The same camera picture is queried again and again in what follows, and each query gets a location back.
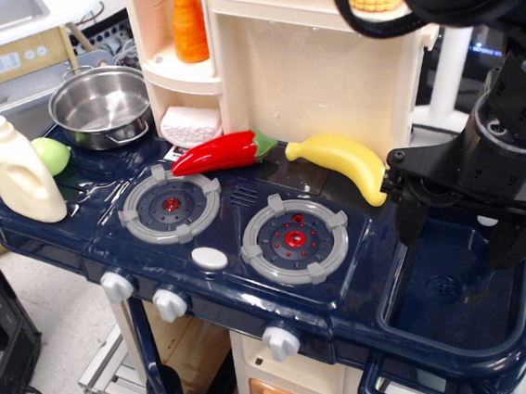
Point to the white pink toy sponge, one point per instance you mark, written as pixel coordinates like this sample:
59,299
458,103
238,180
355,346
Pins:
188,127

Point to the aluminium frame cart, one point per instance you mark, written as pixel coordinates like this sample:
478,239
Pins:
111,370

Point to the cream plastic detergent bottle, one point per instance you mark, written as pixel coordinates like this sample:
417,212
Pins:
26,185

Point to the grey oval stove button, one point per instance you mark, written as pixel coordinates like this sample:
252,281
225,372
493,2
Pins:
209,259

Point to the left grey stove burner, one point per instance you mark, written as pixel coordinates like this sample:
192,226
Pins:
168,209

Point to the orange plastic carrot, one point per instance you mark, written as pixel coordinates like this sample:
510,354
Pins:
189,31

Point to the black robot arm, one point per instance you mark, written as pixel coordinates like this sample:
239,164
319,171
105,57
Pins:
507,16

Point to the yellow plastic banana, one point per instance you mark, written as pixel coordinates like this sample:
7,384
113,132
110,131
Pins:
342,154

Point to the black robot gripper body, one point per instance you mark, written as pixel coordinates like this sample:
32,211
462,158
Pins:
483,168

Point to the right grey stove burner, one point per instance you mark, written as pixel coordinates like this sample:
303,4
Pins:
295,242

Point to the green plastic lime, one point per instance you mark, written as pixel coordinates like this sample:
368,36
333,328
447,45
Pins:
55,155

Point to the navy toy kitchen counter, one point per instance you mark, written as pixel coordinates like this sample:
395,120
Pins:
335,321

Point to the stainless steel pot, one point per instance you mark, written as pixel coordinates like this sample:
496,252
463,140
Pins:
102,108

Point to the red plastic chili pepper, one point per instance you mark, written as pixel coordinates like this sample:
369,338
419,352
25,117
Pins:
225,152

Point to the cream toy kitchen shelf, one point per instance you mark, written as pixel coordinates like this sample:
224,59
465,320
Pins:
288,68

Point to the middle white stove knob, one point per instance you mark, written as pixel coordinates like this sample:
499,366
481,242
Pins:
170,305

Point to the white stove knob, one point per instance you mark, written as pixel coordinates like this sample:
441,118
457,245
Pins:
281,342
117,287
170,305

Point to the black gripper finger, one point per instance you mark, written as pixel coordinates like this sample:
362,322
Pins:
507,242
412,212

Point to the wooden toy appliance cabinet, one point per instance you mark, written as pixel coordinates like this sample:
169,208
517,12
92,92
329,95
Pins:
3,63

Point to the right white stove knob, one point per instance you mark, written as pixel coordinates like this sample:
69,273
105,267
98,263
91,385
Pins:
281,342

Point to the grey stove burner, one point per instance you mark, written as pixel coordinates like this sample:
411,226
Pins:
168,209
295,242

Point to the navy toy sink basin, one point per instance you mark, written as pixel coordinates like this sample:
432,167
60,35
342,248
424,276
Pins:
446,302

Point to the left white stove knob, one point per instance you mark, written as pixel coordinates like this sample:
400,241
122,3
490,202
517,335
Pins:
117,287

